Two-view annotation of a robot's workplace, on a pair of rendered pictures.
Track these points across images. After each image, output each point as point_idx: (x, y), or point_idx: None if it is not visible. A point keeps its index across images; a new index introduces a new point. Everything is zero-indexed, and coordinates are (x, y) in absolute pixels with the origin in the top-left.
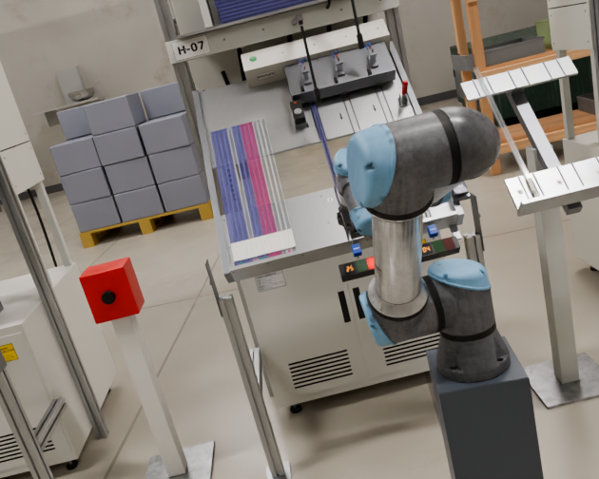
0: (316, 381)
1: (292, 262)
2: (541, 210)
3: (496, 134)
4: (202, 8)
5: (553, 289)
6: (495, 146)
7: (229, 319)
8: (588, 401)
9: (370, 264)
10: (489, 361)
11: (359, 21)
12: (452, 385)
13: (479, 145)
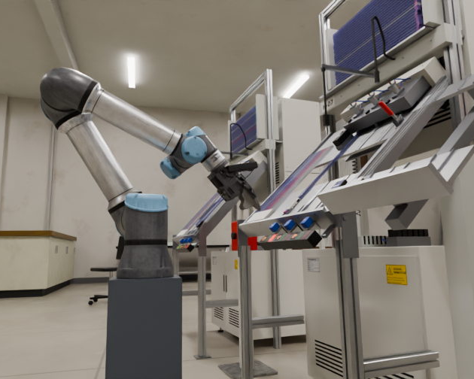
0: (326, 367)
1: (261, 230)
2: (347, 210)
3: (56, 77)
4: (328, 77)
5: (460, 367)
6: (51, 83)
7: (241, 260)
8: None
9: (271, 238)
10: (120, 263)
11: None
12: None
13: (41, 83)
